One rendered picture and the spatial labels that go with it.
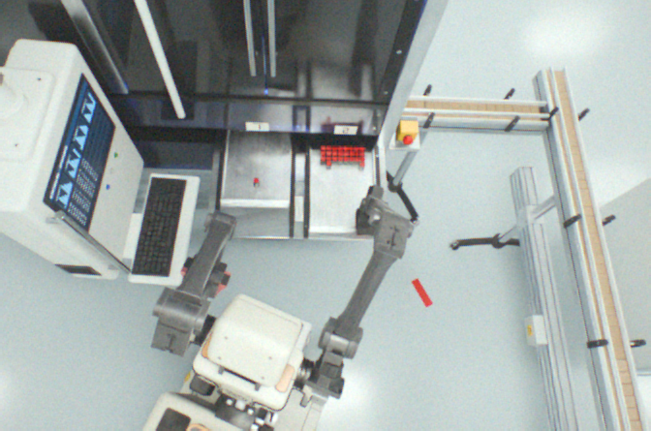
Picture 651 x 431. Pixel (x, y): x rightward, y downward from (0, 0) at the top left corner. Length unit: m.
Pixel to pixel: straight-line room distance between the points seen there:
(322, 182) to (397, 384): 1.22
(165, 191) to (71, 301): 1.07
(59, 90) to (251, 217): 0.82
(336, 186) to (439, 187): 1.20
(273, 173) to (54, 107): 0.87
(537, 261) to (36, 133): 2.04
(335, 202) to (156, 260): 0.71
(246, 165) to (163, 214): 0.37
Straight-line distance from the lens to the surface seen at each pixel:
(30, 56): 1.61
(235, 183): 2.01
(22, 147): 1.42
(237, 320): 1.36
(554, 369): 2.45
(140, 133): 2.20
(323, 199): 1.98
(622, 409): 2.08
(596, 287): 2.12
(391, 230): 1.28
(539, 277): 2.50
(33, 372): 2.98
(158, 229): 2.05
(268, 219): 1.95
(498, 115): 2.25
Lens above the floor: 2.72
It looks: 66 degrees down
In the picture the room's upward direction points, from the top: 11 degrees clockwise
